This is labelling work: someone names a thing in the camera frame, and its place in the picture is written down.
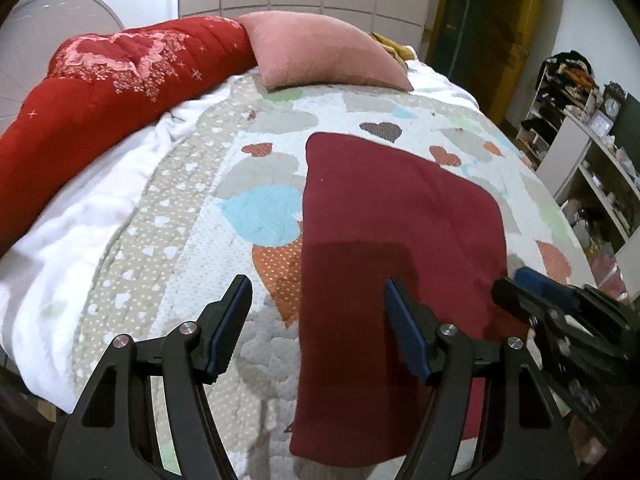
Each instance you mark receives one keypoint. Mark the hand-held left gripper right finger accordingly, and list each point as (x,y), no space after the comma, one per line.
(405,330)

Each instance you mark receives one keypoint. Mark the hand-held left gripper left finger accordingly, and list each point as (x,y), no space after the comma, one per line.
(230,320)

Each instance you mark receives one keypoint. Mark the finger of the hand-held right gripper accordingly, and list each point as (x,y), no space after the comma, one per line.
(510,295)
(545,290)

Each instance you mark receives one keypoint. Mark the dark red garment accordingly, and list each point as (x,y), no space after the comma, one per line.
(390,220)

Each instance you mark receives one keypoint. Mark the quilted heart-print bedspread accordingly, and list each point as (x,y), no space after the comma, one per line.
(200,240)

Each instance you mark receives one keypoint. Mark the white shelf unit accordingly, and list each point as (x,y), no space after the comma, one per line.
(570,155)

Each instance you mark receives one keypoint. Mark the white fleece blanket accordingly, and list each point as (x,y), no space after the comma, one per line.
(75,240)

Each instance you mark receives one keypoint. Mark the small pink clock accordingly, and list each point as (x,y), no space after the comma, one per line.
(601,124)

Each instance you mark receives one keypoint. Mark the dark mantel clock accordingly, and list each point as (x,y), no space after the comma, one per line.
(613,105)

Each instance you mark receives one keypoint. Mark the red floral quilt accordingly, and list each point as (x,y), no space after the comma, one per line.
(75,110)

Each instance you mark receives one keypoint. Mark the yellow wooden door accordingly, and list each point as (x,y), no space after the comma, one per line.
(480,35)

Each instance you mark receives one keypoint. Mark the yellow cloth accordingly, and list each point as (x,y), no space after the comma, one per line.
(395,49)

